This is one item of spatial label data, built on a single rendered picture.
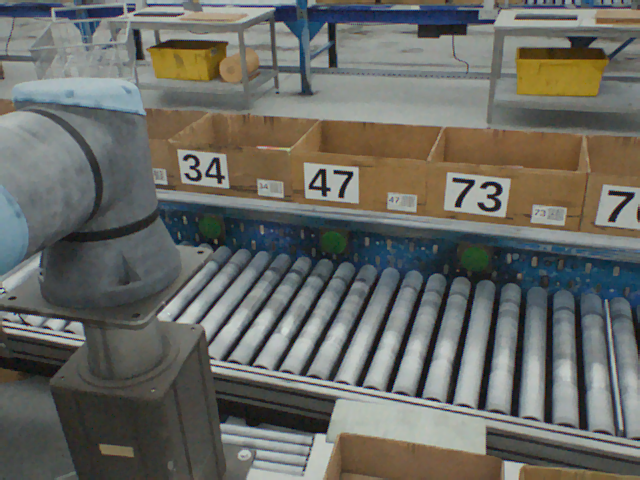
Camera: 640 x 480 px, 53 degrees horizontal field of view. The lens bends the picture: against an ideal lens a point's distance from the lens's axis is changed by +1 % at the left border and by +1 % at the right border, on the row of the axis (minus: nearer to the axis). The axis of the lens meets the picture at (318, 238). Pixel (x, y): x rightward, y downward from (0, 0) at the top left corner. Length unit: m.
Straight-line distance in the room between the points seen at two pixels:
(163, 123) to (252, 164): 0.55
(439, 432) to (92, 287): 0.74
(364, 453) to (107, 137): 0.70
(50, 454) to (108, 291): 1.71
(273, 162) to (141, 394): 1.04
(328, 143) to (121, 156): 1.33
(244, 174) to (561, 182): 0.87
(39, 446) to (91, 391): 1.60
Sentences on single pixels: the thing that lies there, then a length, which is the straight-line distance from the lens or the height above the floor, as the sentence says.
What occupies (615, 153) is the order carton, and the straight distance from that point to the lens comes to 2.00.
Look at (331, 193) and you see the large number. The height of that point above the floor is 0.93.
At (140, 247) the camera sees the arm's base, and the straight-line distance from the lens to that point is 0.86.
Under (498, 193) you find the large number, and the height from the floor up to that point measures 0.98.
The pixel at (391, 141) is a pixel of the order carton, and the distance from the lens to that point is 2.03.
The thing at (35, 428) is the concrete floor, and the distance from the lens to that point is 2.65.
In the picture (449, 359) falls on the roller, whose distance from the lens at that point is 1.49.
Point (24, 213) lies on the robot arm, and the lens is 0.69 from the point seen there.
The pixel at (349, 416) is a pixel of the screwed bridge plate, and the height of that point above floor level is 0.75.
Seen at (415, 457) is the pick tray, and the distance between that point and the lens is 1.17.
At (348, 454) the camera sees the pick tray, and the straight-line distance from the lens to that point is 1.20.
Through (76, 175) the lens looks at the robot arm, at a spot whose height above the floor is 1.42.
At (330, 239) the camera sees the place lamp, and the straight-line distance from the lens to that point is 1.79.
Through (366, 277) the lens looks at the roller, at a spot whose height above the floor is 0.75.
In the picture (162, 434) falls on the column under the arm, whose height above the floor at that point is 1.01.
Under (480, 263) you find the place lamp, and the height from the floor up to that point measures 0.80.
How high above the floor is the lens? 1.68
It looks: 28 degrees down
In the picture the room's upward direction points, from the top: 3 degrees counter-clockwise
